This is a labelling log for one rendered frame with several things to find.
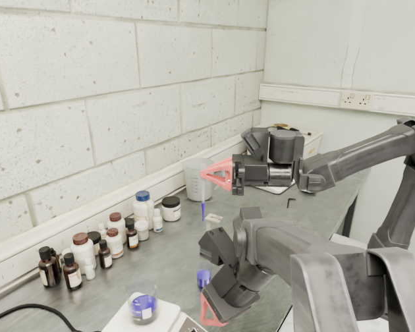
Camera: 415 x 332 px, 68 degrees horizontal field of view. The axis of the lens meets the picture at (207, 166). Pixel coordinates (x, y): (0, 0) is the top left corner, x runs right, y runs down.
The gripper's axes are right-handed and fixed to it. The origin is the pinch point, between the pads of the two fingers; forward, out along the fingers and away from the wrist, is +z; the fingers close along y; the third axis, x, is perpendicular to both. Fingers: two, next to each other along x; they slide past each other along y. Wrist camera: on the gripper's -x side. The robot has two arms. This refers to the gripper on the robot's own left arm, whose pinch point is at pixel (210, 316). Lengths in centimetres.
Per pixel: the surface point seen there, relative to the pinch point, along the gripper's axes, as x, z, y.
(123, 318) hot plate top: -9.7, 10.7, 10.6
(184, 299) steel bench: -9.2, 16.0, -8.3
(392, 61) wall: -49, -53, -129
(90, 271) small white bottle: -29.7, 26.6, 6.1
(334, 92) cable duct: -60, -27, -123
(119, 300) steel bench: -17.9, 23.4, 3.7
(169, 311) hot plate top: -5.9, 6.9, 3.0
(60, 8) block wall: -80, -22, 9
